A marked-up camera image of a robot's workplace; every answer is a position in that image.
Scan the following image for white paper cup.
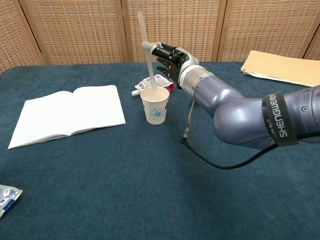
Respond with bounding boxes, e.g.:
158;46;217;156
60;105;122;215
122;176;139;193
140;87;170;125

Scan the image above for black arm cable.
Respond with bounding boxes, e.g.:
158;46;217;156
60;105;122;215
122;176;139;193
181;100;320;170

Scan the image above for woven folding screen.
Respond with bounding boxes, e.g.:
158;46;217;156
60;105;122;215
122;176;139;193
0;0;320;74

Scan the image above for blue white toothpaste tube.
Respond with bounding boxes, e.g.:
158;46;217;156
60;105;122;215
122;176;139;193
0;184;23;219

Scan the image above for open white notebook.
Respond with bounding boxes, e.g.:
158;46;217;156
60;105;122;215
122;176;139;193
7;84;127;150

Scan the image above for beige paper folder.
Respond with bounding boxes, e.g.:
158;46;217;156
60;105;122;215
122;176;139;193
240;49;320;88

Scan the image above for black velcro strap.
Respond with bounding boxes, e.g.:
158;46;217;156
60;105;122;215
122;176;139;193
261;90;299;147

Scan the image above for transparent plastic straw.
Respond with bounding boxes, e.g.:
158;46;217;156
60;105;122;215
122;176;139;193
137;10;158;92

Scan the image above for white spouted drink pouch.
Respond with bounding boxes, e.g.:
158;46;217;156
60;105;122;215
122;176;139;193
131;73;175;97

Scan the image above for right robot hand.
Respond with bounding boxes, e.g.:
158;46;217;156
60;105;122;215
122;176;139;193
141;41;200;89

